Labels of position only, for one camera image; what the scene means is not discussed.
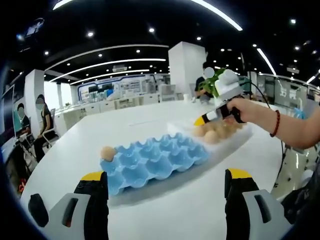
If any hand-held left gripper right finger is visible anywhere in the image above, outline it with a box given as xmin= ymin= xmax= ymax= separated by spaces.
xmin=224 ymin=168 xmax=293 ymax=240

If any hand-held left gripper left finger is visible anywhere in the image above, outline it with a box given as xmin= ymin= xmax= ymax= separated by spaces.
xmin=41 ymin=170 xmax=110 ymax=240

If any cluster of brown eggs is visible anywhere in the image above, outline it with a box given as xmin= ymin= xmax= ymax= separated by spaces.
xmin=191 ymin=121 xmax=245 ymax=145

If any single brown egg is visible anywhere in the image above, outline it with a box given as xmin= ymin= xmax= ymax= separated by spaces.
xmin=100 ymin=146 xmax=117 ymax=161

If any blue egg tray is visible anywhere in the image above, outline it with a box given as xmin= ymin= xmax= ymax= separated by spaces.
xmin=99 ymin=133 xmax=211 ymax=197

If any white foam egg holder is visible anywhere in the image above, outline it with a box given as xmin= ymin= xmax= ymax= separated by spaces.
xmin=166 ymin=119 xmax=253 ymax=157

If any person's right hand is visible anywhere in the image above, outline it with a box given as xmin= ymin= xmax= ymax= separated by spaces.
xmin=231 ymin=98 xmax=276 ymax=136

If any white square pillar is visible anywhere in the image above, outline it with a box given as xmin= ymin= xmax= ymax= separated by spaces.
xmin=168 ymin=41 xmax=208 ymax=101
xmin=24 ymin=69 xmax=46 ymax=118

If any grey office chair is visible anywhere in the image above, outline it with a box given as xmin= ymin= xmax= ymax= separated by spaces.
xmin=159 ymin=84 xmax=178 ymax=102

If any small black object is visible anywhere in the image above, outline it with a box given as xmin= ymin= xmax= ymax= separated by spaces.
xmin=27 ymin=193 xmax=50 ymax=228

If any person's dark patterned clothing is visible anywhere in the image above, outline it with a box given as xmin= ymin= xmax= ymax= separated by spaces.
xmin=281 ymin=159 xmax=320 ymax=226

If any white table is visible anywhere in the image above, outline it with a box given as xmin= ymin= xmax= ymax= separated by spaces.
xmin=19 ymin=99 xmax=296 ymax=240

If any white low cabinet row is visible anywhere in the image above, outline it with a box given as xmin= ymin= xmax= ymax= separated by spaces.
xmin=53 ymin=96 xmax=161 ymax=126

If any black cable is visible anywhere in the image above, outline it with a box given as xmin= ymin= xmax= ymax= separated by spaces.
xmin=243 ymin=79 xmax=273 ymax=110

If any red bead bracelet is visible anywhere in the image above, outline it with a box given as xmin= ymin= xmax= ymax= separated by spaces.
xmin=269 ymin=109 xmax=281 ymax=138

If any blue framed display wall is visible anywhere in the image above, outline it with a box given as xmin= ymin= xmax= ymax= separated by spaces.
xmin=76 ymin=73 xmax=171 ymax=101

